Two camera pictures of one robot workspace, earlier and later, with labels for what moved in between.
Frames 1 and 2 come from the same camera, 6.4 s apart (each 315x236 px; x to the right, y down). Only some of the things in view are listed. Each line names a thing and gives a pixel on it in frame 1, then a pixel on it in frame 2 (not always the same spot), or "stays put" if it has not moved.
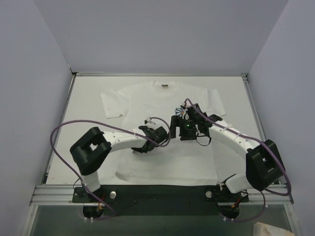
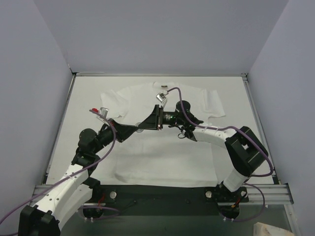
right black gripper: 173,126 -> 159,117
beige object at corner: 262,229 stays put
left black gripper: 152,135 -> 115,130
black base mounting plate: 160,200 stays put
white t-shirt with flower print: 175,162 stays put
